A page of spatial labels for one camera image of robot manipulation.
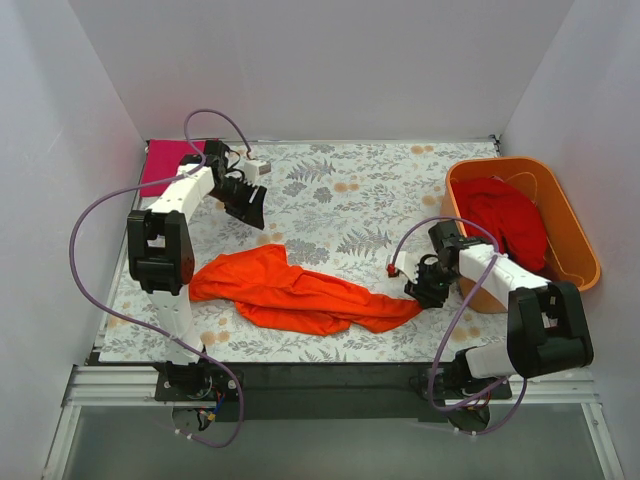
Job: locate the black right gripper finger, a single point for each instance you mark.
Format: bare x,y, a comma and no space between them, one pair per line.
431,300
414,290

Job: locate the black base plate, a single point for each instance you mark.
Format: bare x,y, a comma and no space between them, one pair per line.
305,391

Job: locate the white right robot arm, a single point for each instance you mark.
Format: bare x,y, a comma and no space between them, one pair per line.
547,330

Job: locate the orange plastic basket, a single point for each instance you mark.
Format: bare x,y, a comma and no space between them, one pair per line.
569,255

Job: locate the folded magenta t-shirt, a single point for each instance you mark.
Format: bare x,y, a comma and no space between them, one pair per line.
163,159

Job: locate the red t-shirt in basket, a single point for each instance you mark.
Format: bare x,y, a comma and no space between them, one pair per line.
508,215

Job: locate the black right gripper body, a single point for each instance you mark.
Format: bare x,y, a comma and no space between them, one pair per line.
430,282

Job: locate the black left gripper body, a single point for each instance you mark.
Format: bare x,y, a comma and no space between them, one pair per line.
239,195

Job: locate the floral patterned tablecloth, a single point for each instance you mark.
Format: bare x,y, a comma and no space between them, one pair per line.
341,209

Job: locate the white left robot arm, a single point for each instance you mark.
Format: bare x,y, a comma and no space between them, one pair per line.
161,256

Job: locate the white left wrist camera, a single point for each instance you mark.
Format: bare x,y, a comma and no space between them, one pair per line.
255,169

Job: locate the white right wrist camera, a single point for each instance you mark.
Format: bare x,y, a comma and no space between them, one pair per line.
403,264

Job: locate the aluminium frame rail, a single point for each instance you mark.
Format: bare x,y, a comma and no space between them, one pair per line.
321,421

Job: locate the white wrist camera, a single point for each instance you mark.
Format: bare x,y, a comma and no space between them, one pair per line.
403,264
255,169

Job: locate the orange t-shirt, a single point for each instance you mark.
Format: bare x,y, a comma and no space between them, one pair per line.
271,293

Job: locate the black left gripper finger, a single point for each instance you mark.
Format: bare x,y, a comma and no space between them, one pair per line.
255,213
236,206

